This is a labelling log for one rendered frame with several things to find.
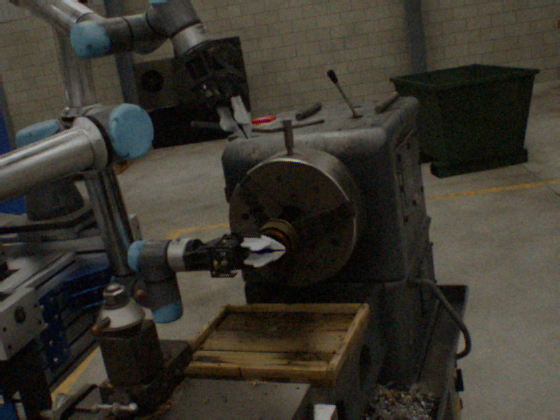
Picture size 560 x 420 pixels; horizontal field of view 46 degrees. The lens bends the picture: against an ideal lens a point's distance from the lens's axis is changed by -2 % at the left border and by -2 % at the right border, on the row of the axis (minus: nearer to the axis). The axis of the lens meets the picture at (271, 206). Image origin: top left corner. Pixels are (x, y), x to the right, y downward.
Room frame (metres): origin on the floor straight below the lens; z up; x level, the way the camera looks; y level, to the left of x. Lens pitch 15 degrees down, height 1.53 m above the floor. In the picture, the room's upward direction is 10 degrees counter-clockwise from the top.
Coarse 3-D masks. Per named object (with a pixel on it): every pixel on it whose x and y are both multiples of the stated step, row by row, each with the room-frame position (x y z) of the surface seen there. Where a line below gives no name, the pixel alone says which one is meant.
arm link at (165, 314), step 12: (144, 288) 1.47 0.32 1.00; (156, 288) 1.42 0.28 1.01; (168, 288) 1.43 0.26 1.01; (144, 300) 1.45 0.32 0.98; (156, 300) 1.43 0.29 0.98; (168, 300) 1.43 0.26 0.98; (180, 300) 1.45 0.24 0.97; (156, 312) 1.43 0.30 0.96; (168, 312) 1.43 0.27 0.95; (180, 312) 1.44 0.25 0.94
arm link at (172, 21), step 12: (156, 0) 1.43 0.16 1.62; (168, 0) 1.42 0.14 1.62; (180, 0) 1.43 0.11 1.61; (156, 12) 1.44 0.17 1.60; (168, 12) 1.42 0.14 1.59; (180, 12) 1.42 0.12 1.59; (192, 12) 1.43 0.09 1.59; (156, 24) 1.45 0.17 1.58; (168, 24) 1.42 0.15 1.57; (180, 24) 1.41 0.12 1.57; (192, 24) 1.42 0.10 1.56
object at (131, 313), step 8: (104, 304) 1.01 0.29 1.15; (128, 304) 1.00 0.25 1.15; (136, 304) 1.01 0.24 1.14; (104, 312) 0.99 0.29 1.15; (112, 312) 0.98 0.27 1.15; (120, 312) 0.98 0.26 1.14; (128, 312) 0.98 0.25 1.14; (136, 312) 0.99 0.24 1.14; (144, 312) 1.01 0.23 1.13; (96, 320) 1.00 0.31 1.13; (112, 320) 0.97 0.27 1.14; (120, 320) 0.97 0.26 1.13; (128, 320) 0.98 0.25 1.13; (136, 320) 0.98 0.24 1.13; (104, 328) 0.97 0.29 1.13; (112, 328) 0.97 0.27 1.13; (120, 328) 0.97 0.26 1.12
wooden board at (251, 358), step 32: (224, 320) 1.48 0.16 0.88; (256, 320) 1.45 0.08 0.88; (288, 320) 1.42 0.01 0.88; (320, 320) 1.40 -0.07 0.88; (352, 320) 1.37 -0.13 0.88; (192, 352) 1.34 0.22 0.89; (224, 352) 1.31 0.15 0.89; (256, 352) 1.29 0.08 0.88; (288, 352) 1.27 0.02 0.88; (352, 352) 1.25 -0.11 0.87; (320, 384) 1.14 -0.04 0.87
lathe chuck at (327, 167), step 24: (264, 168) 1.54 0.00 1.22; (288, 168) 1.51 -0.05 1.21; (312, 168) 1.49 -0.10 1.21; (336, 168) 1.54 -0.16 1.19; (288, 192) 1.52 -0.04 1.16; (312, 192) 1.50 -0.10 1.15; (336, 192) 1.47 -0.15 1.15; (240, 216) 1.57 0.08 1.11; (360, 216) 1.51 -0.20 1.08; (312, 240) 1.50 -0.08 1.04; (336, 240) 1.48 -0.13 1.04; (312, 264) 1.51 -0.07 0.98; (336, 264) 1.48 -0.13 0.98
